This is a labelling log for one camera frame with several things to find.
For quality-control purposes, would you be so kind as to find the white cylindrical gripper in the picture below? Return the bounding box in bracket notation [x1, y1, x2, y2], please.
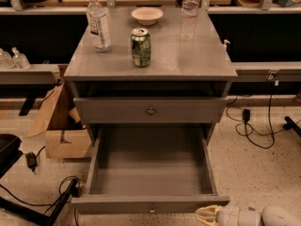
[195, 205, 262, 226]

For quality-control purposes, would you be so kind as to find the grey drawer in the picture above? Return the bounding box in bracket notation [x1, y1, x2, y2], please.
[72, 126, 230, 215]
[74, 97, 226, 123]

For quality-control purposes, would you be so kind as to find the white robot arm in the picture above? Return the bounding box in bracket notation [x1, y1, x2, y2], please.
[196, 205, 301, 226]

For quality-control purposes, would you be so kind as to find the grey top drawer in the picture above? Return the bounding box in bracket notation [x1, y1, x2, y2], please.
[74, 97, 226, 123]

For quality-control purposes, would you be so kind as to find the grey wooden drawer cabinet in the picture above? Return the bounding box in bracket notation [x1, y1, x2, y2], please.
[64, 7, 237, 137]

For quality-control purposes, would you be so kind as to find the black power adapter right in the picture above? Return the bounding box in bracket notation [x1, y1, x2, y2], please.
[243, 109, 250, 122]

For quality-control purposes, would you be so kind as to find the black power adapter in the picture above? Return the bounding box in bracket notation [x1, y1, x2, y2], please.
[25, 152, 38, 171]
[243, 109, 250, 122]

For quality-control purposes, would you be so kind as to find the black caster leg right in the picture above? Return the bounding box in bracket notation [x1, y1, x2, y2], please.
[283, 116, 301, 137]

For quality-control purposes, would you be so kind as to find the open cardboard box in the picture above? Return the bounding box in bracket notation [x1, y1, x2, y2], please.
[26, 84, 92, 159]

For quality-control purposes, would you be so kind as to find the small white pump bottle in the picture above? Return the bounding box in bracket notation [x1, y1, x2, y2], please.
[223, 40, 230, 52]

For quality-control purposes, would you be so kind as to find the black power adapter left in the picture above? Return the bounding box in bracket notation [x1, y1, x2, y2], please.
[25, 152, 38, 171]

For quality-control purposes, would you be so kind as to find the green soda can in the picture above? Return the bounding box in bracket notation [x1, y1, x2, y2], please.
[131, 27, 151, 67]

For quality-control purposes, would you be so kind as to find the black metal stand base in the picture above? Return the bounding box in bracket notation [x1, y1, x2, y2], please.
[0, 176, 82, 226]

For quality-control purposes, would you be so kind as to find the white paper bowl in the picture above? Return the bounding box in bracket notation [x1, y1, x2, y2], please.
[132, 7, 163, 26]

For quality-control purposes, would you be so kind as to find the clear water bottle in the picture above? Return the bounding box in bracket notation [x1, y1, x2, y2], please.
[180, 0, 200, 40]

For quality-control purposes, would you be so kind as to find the white labelled plastic bottle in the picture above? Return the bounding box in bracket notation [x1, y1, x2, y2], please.
[87, 0, 111, 52]

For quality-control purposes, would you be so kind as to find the sanitizer bottle left inner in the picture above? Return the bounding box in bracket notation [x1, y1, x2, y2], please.
[12, 47, 31, 70]

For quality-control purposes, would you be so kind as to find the sanitizer bottle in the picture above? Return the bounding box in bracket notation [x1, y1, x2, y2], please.
[12, 47, 31, 70]
[0, 48, 15, 68]

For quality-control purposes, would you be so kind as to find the sanitizer bottle left outer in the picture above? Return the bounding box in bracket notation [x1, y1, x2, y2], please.
[0, 48, 15, 68]

